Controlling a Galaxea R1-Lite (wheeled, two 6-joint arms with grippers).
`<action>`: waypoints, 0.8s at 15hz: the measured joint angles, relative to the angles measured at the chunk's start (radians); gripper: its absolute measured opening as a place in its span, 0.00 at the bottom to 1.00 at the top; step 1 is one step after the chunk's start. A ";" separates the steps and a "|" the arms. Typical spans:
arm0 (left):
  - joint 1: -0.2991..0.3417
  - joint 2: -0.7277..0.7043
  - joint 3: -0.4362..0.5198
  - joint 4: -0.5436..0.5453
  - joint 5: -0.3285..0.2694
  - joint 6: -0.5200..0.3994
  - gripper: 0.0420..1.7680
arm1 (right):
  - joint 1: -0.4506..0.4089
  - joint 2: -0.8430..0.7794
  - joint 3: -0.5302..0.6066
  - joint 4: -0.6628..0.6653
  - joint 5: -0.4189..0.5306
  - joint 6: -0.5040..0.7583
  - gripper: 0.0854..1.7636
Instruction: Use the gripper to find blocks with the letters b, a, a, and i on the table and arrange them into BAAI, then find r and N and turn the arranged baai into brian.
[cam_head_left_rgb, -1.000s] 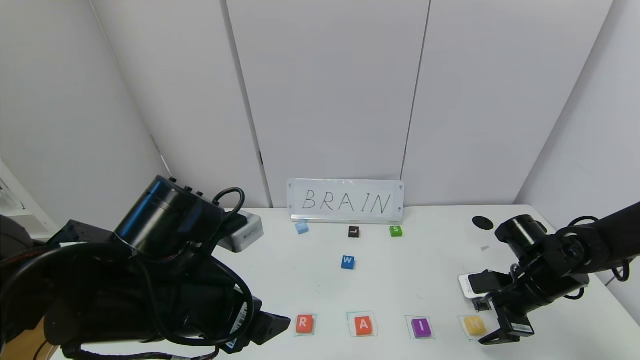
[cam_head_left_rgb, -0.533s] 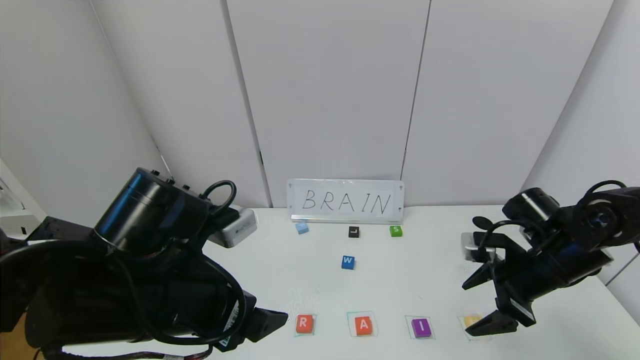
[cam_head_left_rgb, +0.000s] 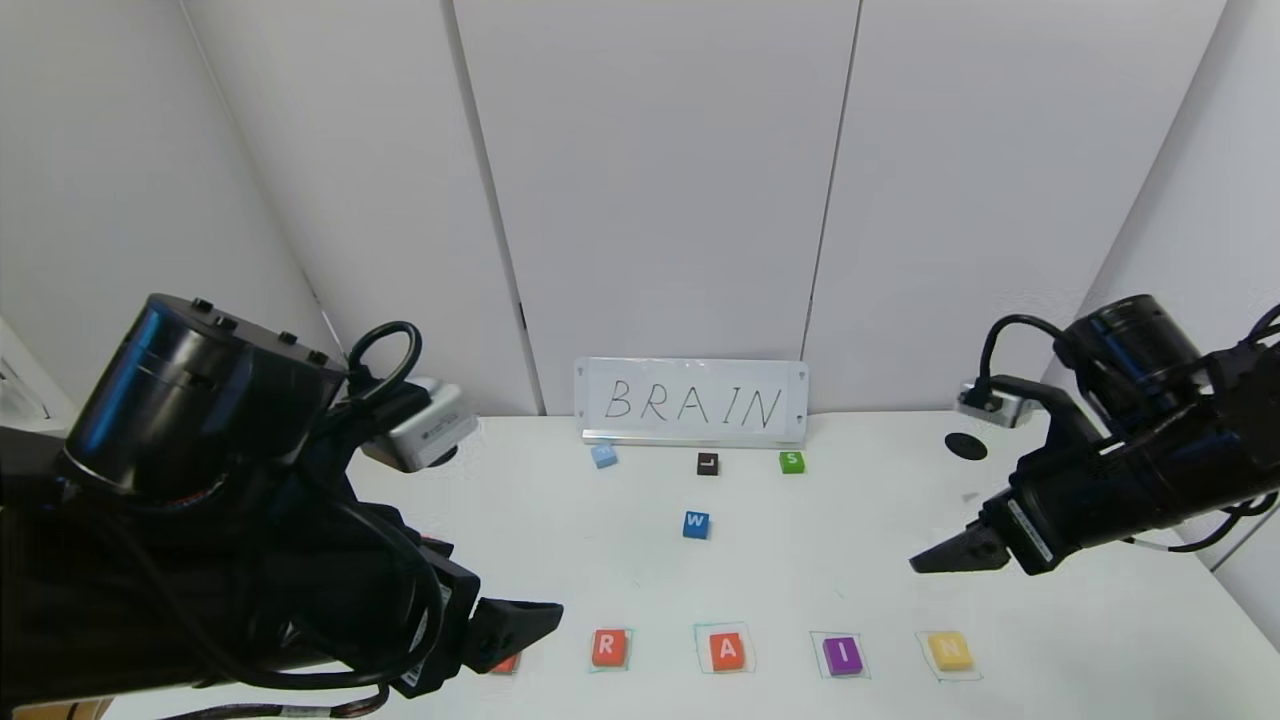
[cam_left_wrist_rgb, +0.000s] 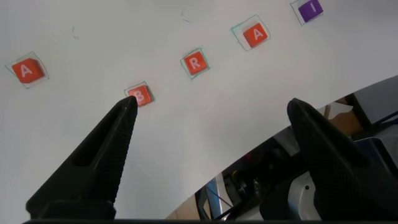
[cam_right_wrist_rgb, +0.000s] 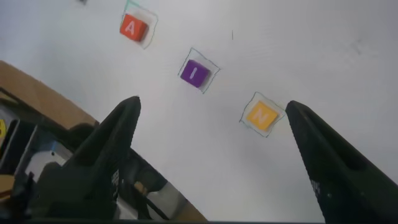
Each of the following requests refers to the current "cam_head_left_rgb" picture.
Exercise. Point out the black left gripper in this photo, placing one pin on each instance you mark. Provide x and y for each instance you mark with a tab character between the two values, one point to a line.
446	622

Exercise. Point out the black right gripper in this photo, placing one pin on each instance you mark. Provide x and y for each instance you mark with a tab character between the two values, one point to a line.
1027	534

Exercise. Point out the orange letter R block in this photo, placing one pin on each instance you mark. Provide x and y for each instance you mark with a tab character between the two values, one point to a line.
609	647

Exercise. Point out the yellow letter block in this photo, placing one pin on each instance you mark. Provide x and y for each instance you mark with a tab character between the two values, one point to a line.
949	651

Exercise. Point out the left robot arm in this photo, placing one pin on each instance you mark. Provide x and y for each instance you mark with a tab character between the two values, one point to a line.
180	520

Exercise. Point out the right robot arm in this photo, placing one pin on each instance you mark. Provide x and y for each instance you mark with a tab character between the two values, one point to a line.
1190	440

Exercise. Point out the orange letter B block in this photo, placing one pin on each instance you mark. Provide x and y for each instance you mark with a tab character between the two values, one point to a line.
507	664

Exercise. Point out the black round table grommet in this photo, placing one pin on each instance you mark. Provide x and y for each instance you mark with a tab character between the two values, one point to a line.
966	446

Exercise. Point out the purple letter I block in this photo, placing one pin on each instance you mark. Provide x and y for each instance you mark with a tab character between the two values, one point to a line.
842	654

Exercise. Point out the green letter S block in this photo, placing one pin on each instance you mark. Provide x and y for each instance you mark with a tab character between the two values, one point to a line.
792	462

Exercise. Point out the light blue letter block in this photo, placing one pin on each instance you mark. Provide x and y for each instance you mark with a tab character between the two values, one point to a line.
604	456

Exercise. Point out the blue letter W block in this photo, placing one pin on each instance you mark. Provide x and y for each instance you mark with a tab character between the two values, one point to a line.
697	524

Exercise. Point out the orange letter A block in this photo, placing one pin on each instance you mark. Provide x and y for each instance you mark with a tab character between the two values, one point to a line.
727	650

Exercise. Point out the black letter L block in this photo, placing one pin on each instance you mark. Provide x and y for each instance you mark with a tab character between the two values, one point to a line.
708	464

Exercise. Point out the white BRAIN sign board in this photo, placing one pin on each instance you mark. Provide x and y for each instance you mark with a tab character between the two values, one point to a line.
690	405

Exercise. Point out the white metal shelf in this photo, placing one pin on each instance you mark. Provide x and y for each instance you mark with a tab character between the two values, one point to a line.
25	380

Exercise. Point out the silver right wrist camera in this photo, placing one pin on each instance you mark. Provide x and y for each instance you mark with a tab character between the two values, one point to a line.
995	405

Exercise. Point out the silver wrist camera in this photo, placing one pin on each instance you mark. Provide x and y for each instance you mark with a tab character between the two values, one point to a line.
995	405
425	430

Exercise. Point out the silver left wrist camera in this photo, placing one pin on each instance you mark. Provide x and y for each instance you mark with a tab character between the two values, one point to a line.
425	430

